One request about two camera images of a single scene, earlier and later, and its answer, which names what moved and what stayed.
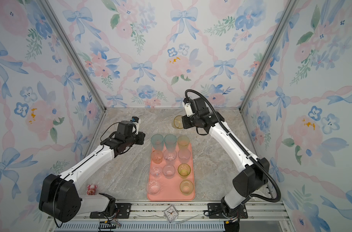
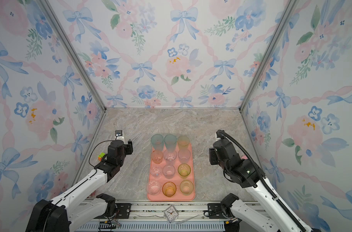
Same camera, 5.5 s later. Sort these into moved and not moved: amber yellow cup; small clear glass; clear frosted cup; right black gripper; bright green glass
Moved: amber yellow cup; right black gripper
Not moved: bright green glass; small clear glass; clear frosted cup
